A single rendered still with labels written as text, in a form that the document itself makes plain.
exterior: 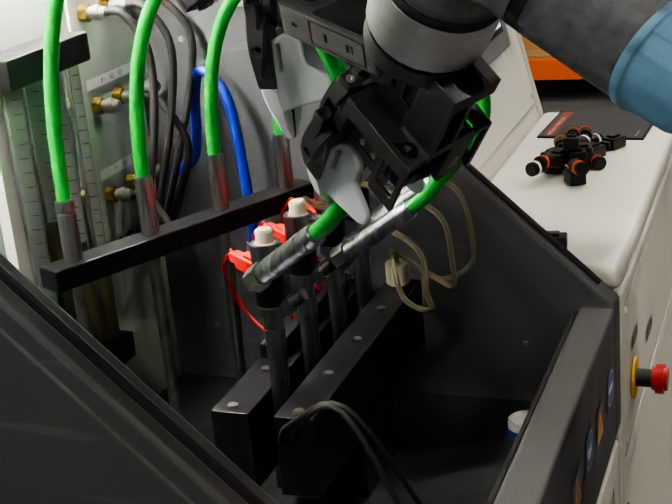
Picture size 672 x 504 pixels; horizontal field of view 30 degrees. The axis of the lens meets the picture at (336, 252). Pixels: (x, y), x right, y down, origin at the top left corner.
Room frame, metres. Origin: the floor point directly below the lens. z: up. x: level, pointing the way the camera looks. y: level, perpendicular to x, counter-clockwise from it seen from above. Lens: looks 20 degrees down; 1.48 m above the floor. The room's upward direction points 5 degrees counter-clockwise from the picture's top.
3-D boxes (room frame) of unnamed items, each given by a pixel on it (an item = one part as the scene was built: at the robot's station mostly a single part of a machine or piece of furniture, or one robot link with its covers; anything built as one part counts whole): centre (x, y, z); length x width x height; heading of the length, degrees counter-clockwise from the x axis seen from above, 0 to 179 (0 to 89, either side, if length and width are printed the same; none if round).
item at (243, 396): (1.16, 0.02, 0.91); 0.34 x 0.10 x 0.15; 158
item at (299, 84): (1.01, 0.02, 1.27); 0.06 x 0.03 x 0.09; 68
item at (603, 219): (1.65, -0.33, 0.97); 0.70 x 0.22 x 0.03; 158
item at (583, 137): (1.68, -0.35, 1.01); 0.23 x 0.11 x 0.06; 158
